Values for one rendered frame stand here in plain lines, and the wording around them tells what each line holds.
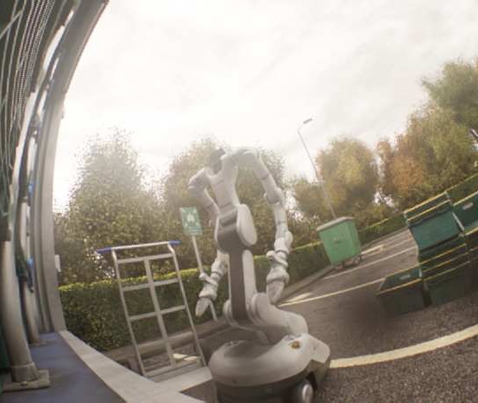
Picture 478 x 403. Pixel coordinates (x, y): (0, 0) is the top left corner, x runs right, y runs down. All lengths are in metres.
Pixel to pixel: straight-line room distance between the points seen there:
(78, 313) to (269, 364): 2.90
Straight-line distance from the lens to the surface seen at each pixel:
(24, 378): 0.37
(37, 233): 1.38
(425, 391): 1.18
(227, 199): 1.38
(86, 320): 3.50
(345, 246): 6.79
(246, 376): 1.11
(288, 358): 1.10
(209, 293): 1.35
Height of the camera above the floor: 0.74
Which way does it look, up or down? 18 degrees up
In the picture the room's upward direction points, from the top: 17 degrees counter-clockwise
